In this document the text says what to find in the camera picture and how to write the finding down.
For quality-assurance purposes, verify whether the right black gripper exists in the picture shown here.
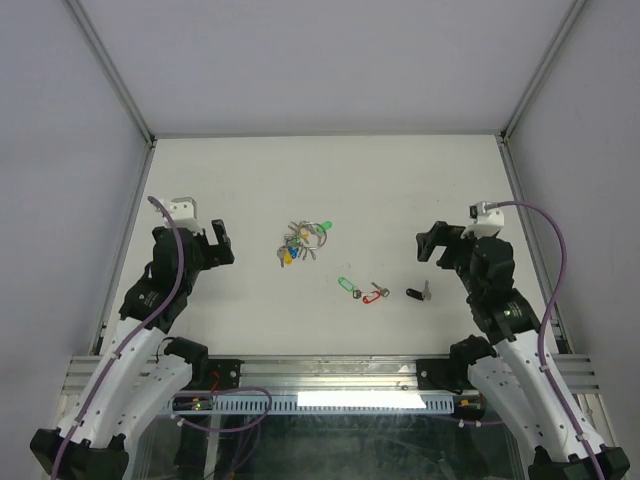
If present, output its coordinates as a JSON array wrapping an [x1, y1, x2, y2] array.
[[414, 220, 481, 299]]

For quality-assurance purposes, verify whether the large keyring with keys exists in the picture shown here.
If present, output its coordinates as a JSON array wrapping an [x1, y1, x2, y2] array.
[[276, 221, 333, 268]]

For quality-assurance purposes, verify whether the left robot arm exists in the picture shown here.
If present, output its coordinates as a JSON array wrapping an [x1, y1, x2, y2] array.
[[30, 219, 235, 479]]

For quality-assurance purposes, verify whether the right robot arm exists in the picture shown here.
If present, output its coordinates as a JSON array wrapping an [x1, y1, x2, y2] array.
[[416, 221, 630, 479]]

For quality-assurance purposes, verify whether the red tag with keys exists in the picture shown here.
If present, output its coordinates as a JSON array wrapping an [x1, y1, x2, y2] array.
[[352, 282, 390, 305]]

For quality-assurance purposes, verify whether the black tag with key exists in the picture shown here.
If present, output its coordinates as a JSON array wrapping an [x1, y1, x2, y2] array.
[[405, 280, 432, 301]]

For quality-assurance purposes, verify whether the green key tag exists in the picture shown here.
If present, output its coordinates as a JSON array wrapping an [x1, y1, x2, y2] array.
[[338, 277, 355, 293]]

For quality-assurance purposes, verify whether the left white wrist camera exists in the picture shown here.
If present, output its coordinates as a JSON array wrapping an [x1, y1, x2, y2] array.
[[159, 197, 204, 235]]

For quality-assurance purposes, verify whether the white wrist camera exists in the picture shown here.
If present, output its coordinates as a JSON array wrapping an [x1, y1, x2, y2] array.
[[159, 197, 204, 235], [461, 201, 505, 239]]

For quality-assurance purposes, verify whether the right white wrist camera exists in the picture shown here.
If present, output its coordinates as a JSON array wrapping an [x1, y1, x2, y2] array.
[[461, 201, 505, 239]]

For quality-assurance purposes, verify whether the aluminium mounting rail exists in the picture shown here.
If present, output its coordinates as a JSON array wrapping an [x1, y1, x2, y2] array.
[[61, 354, 600, 395]]

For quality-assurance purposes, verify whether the white slotted cable duct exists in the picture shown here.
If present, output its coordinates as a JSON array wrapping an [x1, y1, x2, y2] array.
[[170, 392, 454, 415]]

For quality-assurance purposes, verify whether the left aluminium frame post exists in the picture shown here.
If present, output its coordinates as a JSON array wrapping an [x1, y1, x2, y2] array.
[[64, 0, 157, 146]]

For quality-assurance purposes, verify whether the aluminium frame post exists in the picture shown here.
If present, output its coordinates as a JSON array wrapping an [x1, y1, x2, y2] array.
[[499, 0, 589, 144], [64, 0, 157, 146]]

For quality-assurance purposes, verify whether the right aluminium frame post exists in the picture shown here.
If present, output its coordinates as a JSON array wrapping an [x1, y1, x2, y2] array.
[[499, 0, 589, 144]]

